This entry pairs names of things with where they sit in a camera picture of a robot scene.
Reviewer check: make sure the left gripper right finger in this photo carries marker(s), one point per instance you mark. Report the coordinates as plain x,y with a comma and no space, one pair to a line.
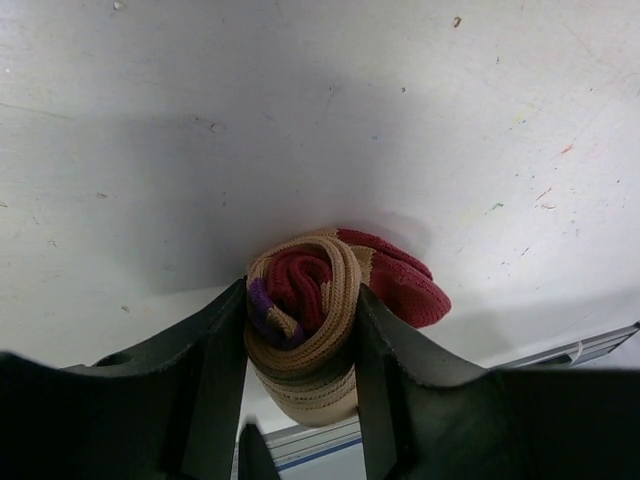
426,413

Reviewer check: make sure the aluminium front rail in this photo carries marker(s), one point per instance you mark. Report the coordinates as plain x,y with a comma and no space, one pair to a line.
261,457

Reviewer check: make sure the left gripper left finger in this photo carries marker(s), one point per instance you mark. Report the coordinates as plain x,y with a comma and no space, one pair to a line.
165,408

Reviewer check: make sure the beige maroon striped sock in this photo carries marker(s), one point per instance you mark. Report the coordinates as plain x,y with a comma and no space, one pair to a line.
302,298

